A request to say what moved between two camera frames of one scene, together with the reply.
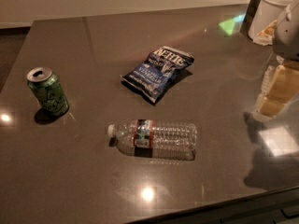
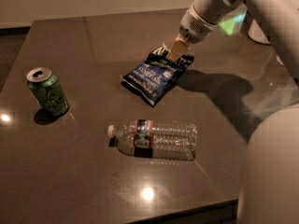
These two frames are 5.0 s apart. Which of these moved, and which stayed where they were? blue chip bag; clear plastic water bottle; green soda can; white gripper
Moved: white gripper
Stayed: green soda can; clear plastic water bottle; blue chip bag
